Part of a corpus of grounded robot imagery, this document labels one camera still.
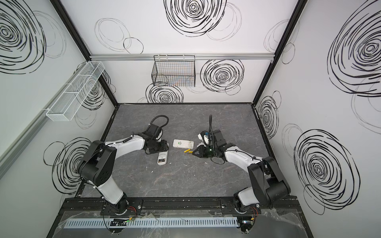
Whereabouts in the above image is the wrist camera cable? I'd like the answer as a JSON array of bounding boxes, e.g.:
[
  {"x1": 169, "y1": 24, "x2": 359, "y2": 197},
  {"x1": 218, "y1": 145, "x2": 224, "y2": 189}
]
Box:
[
  {"x1": 148, "y1": 114, "x2": 170, "y2": 134},
  {"x1": 208, "y1": 114, "x2": 215, "y2": 143}
]

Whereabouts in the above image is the white remote with batteries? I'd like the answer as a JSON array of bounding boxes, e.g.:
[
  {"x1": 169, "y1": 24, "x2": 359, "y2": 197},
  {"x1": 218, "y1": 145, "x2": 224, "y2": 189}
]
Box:
[{"x1": 173, "y1": 139, "x2": 194, "y2": 149}]

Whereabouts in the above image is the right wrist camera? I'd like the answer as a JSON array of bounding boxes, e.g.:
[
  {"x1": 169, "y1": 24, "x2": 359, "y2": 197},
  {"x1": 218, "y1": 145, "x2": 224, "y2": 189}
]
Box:
[{"x1": 198, "y1": 131, "x2": 211, "y2": 146}]

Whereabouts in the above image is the white slotted cable duct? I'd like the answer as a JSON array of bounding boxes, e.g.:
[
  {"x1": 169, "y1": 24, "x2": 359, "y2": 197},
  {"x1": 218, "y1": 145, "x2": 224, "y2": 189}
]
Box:
[{"x1": 63, "y1": 217, "x2": 239, "y2": 230}]

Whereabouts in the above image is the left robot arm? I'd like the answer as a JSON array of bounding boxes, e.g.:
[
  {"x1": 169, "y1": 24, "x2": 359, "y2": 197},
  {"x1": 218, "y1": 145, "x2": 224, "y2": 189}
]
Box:
[{"x1": 76, "y1": 124, "x2": 169, "y2": 215}]

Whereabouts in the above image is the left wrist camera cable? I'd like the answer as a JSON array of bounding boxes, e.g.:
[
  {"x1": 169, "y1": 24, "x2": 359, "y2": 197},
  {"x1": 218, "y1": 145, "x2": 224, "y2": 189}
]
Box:
[{"x1": 148, "y1": 114, "x2": 170, "y2": 134}]

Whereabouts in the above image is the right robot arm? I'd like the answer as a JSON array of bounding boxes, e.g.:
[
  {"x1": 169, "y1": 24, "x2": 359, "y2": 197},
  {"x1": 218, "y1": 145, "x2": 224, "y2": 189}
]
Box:
[{"x1": 192, "y1": 130, "x2": 291, "y2": 214}]

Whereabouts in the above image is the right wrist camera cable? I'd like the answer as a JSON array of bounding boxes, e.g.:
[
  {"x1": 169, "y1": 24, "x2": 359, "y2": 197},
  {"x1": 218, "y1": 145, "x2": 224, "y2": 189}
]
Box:
[{"x1": 208, "y1": 114, "x2": 215, "y2": 143}]

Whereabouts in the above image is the white mesh shelf basket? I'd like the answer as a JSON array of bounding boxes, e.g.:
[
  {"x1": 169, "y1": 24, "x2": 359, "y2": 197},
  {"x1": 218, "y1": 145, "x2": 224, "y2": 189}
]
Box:
[{"x1": 46, "y1": 61, "x2": 105, "y2": 122}]

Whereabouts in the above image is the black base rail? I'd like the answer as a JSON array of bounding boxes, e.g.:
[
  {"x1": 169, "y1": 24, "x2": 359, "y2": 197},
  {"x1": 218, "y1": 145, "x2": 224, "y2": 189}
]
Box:
[{"x1": 61, "y1": 196, "x2": 301, "y2": 215}]

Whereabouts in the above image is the black wire basket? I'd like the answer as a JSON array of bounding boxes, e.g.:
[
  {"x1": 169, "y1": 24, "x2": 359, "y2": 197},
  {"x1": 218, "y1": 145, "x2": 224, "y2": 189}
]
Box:
[{"x1": 151, "y1": 55, "x2": 196, "y2": 87}]

